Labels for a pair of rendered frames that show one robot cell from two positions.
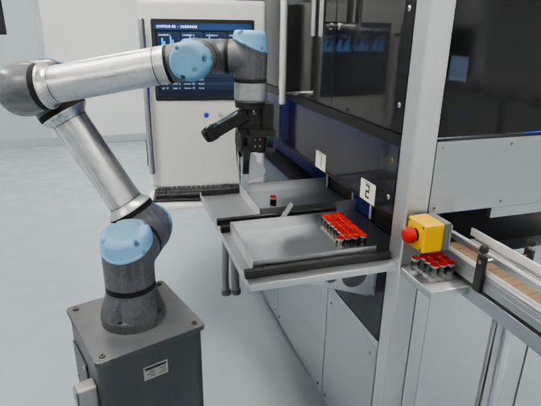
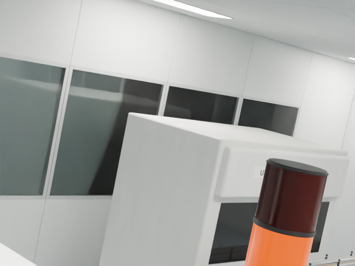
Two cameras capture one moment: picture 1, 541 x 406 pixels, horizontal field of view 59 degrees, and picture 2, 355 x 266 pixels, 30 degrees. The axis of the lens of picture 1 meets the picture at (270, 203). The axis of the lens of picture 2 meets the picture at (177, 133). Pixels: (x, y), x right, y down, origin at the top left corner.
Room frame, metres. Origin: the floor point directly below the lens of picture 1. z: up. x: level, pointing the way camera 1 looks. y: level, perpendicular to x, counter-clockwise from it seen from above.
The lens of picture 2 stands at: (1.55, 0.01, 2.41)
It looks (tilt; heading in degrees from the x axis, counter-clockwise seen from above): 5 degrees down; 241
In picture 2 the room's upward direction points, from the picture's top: 11 degrees clockwise
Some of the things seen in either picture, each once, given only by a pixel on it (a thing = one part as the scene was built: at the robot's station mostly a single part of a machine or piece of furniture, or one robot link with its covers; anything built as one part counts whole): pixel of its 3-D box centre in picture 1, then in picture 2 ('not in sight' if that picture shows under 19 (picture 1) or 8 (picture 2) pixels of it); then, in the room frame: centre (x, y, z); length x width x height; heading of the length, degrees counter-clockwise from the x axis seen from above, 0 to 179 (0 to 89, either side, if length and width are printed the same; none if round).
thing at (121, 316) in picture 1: (132, 298); not in sight; (0.99, 0.33, 0.84); 0.15 x 0.15 x 0.10
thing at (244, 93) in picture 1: (249, 92); not in sight; (1.11, 0.05, 1.31); 0.08 x 0.08 x 0.05
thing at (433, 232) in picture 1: (427, 232); not in sight; (1.05, -0.38, 0.99); 0.08 x 0.07 x 0.07; 108
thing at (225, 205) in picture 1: (292, 223); not in sight; (1.39, -0.07, 0.87); 0.70 x 0.48 x 0.02; 18
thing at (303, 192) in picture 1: (295, 196); not in sight; (1.58, -0.09, 0.90); 0.34 x 0.26 x 0.04; 108
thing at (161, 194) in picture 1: (204, 192); not in sight; (1.84, 0.27, 0.82); 0.40 x 0.14 x 0.02; 100
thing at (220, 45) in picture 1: (204, 56); not in sight; (1.09, 0.15, 1.39); 0.11 x 0.11 x 0.08; 87
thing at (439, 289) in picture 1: (439, 279); not in sight; (1.05, -0.42, 0.87); 0.14 x 0.13 x 0.02; 108
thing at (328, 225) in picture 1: (335, 232); not in sight; (1.25, -0.19, 0.90); 0.18 x 0.02 x 0.05; 17
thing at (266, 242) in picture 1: (299, 238); not in sight; (1.22, -0.08, 0.90); 0.34 x 0.26 x 0.04; 107
